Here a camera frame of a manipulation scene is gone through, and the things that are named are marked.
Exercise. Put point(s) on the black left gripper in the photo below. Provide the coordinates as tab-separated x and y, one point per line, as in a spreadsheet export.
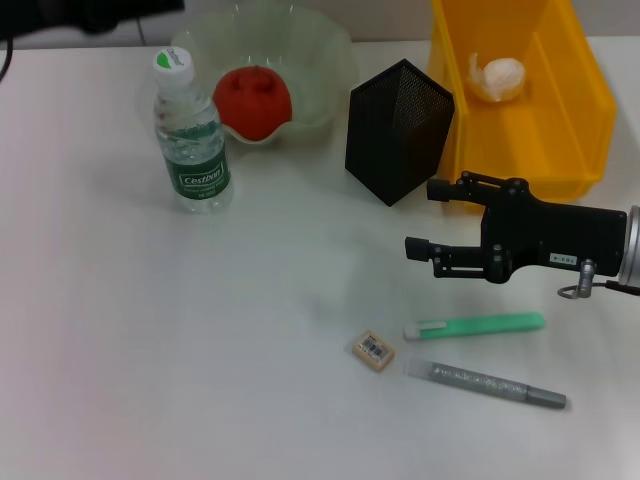
50	12

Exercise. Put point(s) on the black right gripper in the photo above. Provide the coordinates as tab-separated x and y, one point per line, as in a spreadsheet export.
550	235

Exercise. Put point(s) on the green white pen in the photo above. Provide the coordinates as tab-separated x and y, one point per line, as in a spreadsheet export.
475	325

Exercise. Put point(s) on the white paper ball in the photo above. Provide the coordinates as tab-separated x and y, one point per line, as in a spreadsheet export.
502	77

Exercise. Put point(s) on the beige eraser with barcode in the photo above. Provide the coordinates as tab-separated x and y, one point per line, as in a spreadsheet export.
372	350

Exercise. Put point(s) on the clear green-label water bottle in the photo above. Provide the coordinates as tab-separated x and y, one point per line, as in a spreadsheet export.
197	155

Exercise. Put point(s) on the black mesh pen holder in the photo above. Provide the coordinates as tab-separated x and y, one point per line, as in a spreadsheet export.
395	140

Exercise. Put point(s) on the grey marker pen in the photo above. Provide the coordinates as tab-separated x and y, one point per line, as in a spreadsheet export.
480	382

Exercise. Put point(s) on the translucent green fruit bowl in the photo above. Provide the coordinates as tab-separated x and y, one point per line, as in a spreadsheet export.
310	60

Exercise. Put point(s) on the yellow plastic bin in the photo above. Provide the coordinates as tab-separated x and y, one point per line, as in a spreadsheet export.
550	130

